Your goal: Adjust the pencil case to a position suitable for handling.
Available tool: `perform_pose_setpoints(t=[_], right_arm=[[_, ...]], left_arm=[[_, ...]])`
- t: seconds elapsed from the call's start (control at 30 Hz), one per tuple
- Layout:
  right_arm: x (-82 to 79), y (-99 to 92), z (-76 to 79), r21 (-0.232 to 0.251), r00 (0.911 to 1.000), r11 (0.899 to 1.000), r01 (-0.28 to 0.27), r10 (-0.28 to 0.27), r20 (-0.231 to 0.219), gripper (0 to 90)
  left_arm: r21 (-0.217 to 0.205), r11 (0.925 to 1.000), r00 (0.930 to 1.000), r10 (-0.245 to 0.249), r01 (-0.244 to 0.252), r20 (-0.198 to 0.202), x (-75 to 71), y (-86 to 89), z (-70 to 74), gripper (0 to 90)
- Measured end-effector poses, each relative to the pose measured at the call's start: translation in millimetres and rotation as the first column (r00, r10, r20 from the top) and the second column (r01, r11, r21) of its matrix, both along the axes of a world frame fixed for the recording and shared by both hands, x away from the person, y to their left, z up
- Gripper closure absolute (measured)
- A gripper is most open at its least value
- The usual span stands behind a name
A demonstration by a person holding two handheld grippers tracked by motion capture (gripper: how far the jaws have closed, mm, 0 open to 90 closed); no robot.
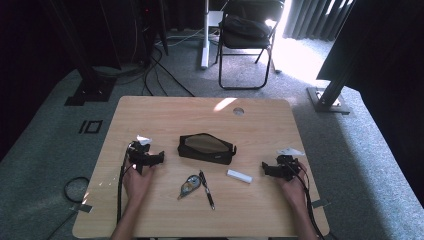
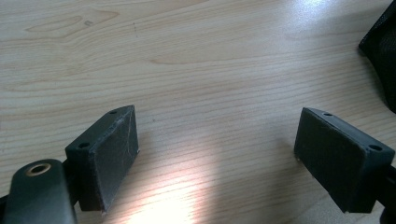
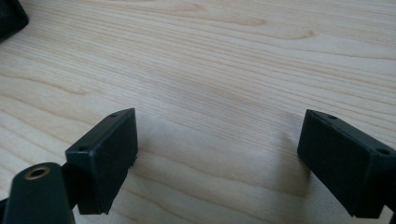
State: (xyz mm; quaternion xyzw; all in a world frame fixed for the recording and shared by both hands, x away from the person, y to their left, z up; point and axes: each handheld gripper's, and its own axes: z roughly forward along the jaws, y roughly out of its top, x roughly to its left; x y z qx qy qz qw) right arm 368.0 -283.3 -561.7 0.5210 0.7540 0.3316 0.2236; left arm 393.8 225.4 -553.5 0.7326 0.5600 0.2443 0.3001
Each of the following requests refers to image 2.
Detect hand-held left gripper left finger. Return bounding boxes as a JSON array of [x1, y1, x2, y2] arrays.
[[64, 105, 140, 216]]

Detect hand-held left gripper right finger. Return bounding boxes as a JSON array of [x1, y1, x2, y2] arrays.
[[293, 106, 396, 215]]

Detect black mesh fabric item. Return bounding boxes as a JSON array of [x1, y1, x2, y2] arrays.
[[358, 0, 396, 115]]

